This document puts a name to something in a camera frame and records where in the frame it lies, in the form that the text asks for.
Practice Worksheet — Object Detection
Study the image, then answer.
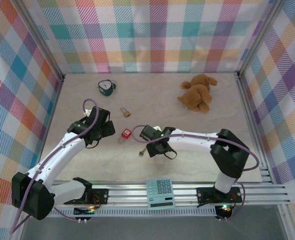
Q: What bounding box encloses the red safety padlock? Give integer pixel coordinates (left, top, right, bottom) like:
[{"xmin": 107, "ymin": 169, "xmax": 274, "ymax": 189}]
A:
[{"xmin": 117, "ymin": 128, "xmax": 131, "ymax": 144}]

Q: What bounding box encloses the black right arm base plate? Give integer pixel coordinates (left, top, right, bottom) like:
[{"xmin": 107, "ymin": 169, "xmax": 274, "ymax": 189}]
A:
[{"xmin": 196, "ymin": 186, "xmax": 243, "ymax": 205}]

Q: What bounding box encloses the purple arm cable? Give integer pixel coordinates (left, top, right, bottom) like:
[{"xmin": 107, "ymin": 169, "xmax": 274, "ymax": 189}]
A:
[
  {"xmin": 132, "ymin": 125, "xmax": 260, "ymax": 222},
  {"xmin": 9, "ymin": 98, "xmax": 101, "ymax": 235}
]

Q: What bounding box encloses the small brass padlock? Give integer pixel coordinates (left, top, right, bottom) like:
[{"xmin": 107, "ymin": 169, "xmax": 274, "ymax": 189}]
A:
[{"xmin": 120, "ymin": 106, "xmax": 132, "ymax": 118}]

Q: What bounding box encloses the aluminium frame post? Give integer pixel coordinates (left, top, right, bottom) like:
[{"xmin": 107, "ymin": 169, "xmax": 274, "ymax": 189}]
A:
[
  {"xmin": 17, "ymin": 0, "xmax": 66, "ymax": 81},
  {"xmin": 237, "ymin": 0, "xmax": 285, "ymax": 77}
]

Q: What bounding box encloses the small circuit board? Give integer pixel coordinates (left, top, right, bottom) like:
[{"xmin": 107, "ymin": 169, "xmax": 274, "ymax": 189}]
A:
[
  {"xmin": 215, "ymin": 204, "xmax": 234, "ymax": 219},
  {"xmin": 73, "ymin": 206, "xmax": 98, "ymax": 216}
]

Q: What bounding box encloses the aluminium side rail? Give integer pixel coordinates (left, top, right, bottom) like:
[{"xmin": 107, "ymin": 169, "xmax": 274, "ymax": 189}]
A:
[{"xmin": 234, "ymin": 71, "xmax": 275, "ymax": 185}]

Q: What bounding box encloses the white slotted cable duct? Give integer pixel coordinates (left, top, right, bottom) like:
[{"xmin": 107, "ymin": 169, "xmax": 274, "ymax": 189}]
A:
[{"xmin": 47, "ymin": 208, "xmax": 218, "ymax": 217}]

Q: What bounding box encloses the grey calculator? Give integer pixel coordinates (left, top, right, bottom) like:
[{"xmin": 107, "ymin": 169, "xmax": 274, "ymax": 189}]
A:
[{"xmin": 146, "ymin": 178, "xmax": 176, "ymax": 210}]

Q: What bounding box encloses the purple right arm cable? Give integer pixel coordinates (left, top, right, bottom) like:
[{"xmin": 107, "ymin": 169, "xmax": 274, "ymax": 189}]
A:
[{"xmin": 132, "ymin": 125, "xmax": 260, "ymax": 222}]

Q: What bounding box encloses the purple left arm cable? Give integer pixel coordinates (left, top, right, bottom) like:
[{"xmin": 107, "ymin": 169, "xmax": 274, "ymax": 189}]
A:
[{"xmin": 9, "ymin": 98, "xmax": 101, "ymax": 235}]

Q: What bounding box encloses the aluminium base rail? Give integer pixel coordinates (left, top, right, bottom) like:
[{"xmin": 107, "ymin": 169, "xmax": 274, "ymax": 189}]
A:
[{"xmin": 49, "ymin": 181, "xmax": 292, "ymax": 208}]

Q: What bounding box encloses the brown teddy bear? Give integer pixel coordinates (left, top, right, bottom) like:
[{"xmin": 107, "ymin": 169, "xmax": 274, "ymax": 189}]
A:
[{"xmin": 176, "ymin": 73, "xmax": 219, "ymax": 113}]

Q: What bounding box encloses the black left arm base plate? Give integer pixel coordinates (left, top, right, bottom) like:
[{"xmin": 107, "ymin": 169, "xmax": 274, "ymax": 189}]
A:
[{"xmin": 83, "ymin": 187, "xmax": 110, "ymax": 206}]

